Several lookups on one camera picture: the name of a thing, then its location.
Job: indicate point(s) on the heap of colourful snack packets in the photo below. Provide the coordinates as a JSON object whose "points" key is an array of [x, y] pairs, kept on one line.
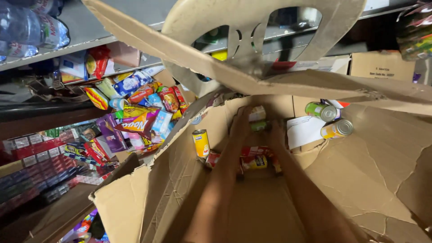
{"points": [[138, 111]]}

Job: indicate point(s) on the person's left hand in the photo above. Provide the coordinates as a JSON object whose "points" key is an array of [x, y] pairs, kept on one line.
{"points": [[242, 118]]}

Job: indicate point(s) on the white packet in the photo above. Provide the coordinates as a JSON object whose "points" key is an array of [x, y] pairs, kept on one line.
{"points": [[258, 113]]}

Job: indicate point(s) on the large torn cardboard box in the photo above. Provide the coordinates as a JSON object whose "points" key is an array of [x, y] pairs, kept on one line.
{"points": [[354, 162]]}

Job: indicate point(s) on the red and yellow snack packet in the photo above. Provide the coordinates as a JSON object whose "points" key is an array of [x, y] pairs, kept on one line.
{"points": [[97, 61]]}

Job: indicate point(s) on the yellow and red tin can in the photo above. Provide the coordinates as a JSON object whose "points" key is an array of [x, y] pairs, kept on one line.
{"points": [[255, 162]]}

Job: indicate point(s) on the person's right hand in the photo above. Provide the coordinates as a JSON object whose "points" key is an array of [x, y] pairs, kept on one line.
{"points": [[276, 133]]}

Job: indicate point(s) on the white paper sheet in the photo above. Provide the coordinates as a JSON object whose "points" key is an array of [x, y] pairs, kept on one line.
{"points": [[303, 132]]}

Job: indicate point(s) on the small green tin can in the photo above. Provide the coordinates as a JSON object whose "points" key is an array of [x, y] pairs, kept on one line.
{"points": [[259, 126]]}

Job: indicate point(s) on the hanging colourful snack packets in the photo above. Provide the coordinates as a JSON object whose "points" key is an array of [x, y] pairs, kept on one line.
{"points": [[415, 32]]}

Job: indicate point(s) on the rack of cigarette packs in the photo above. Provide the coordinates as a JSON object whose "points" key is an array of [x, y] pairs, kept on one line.
{"points": [[37, 168]]}

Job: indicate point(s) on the beige plastic chair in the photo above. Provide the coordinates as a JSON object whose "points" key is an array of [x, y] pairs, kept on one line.
{"points": [[297, 67]]}

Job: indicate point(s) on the grey metal shelf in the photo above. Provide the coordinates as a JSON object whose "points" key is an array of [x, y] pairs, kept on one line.
{"points": [[84, 37]]}

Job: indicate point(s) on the person's right fingers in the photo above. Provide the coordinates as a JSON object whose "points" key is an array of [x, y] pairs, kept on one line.
{"points": [[274, 124]]}

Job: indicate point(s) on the purple and red packets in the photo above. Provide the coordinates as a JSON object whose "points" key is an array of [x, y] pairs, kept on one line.
{"points": [[84, 227]]}

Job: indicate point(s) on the person's left fingers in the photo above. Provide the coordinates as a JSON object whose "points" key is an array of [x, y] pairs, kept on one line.
{"points": [[243, 111]]}

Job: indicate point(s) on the pack of water bottles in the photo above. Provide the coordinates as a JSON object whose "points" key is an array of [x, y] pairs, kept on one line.
{"points": [[27, 28]]}

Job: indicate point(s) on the red label tin can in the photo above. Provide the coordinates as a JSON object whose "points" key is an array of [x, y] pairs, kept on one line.
{"points": [[212, 160]]}

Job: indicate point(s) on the small brown cardboard carton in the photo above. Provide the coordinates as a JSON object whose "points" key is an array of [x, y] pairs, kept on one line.
{"points": [[381, 66]]}

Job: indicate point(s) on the green label tin can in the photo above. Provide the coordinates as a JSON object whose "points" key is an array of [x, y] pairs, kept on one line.
{"points": [[319, 110]]}

